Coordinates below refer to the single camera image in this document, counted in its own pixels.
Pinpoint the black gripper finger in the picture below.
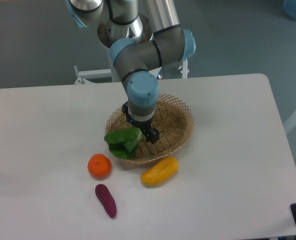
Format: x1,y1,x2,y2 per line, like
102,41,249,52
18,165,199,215
144,126,160,144
121,101,129,120

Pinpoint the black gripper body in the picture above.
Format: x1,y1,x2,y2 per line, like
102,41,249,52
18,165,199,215
126,113,153,136

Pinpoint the green bok choy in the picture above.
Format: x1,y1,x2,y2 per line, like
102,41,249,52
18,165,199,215
104,127,143,159

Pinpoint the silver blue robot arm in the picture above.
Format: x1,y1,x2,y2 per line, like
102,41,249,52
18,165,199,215
66,0,196,144

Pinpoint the woven wicker basket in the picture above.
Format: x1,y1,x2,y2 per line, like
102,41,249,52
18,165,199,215
105,94,194,165

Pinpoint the yellow mango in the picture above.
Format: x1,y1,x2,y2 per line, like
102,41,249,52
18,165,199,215
140,156,179,187

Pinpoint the orange tangerine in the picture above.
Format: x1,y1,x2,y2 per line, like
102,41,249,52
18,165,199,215
87,153,112,179

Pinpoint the purple sweet potato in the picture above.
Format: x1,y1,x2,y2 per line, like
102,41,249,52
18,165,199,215
94,184,117,219

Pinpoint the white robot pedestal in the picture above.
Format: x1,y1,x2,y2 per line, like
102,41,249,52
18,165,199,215
73,13,191,85

